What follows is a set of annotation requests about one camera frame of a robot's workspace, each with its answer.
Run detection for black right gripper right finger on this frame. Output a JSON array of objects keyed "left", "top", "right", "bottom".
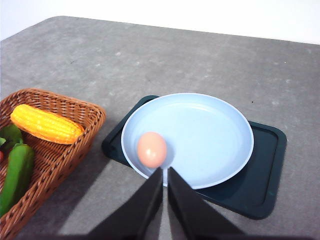
[{"left": 167, "top": 167, "right": 247, "bottom": 240}]

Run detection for red toy tomato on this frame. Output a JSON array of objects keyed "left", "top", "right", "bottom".
[{"left": 0, "top": 151, "right": 5, "bottom": 162}]

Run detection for green toy leafy vegetable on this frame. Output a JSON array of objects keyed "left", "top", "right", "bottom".
[{"left": 0, "top": 124, "right": 23, "bottom": 150}]

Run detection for yellow toy corn cob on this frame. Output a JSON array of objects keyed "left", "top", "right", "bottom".
[{"left": 10, "top": 104, "right": 85, "bottom": 145}]

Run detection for brown egg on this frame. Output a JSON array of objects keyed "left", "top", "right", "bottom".
[{"left": 137, "top": 131, "right": 167, "bottom": 169}]

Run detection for green toy cucumber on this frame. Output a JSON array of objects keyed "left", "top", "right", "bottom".
[{"left": 0, "top": 143, "right": 35, "bottom": 218}]

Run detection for dark green plastic tray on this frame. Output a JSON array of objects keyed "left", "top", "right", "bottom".
[{"left": 102, "top": 95, "right": 287, "bottom": 220}]

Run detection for light blue round plate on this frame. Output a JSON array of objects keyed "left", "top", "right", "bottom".
[{"left": 121, "top": 93, "right": 255, "bottom": 190}]

